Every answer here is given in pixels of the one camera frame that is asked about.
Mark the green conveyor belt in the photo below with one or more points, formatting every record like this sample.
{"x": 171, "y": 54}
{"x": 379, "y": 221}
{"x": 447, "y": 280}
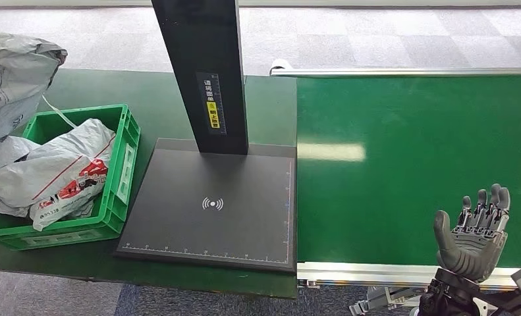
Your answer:
{"x": 417, "y": 165}

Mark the yellow black label sticker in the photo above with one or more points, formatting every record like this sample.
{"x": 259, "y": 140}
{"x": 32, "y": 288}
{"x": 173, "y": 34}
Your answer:
{"x": 212, "y": 104}

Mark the grey plastic courier package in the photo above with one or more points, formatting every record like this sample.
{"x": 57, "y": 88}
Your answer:
{"x": 11, "y": 83}

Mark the green plastic crate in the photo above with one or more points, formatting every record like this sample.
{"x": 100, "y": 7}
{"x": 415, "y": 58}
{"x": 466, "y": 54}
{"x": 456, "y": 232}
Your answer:
{"x": 125, "y": 174}

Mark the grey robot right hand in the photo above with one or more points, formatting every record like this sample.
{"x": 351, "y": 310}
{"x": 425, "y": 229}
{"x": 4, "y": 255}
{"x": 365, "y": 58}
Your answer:
{"x": 469, "y": 248}

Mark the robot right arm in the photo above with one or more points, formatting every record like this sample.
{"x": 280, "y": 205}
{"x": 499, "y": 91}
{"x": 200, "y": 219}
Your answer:
{"x": 456, "y": 296}

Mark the plain grey courier package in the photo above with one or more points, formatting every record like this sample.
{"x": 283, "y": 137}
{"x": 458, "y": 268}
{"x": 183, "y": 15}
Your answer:
{"x": 2, "y": 152}

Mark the white conveyor roller cap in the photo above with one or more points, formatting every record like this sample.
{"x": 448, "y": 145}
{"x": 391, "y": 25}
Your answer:
{"x": 280, "y": 65}

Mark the black inbound scanner machine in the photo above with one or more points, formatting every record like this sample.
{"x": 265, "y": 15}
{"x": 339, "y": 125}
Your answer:
{"x": 212, "y": 218}

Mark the aluminium conveyor rail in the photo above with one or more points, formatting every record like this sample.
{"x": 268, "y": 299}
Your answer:
{"x": 373, "y": 274}
{"x": 395, "y": 72}

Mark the grey package with red print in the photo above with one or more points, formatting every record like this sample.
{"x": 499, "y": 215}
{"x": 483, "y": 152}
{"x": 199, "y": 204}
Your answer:
{"x": 59, "y": 174}

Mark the metal conveyor support bracket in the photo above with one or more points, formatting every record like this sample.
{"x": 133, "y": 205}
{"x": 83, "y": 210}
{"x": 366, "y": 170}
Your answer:
{"x": 384, "y": 301}

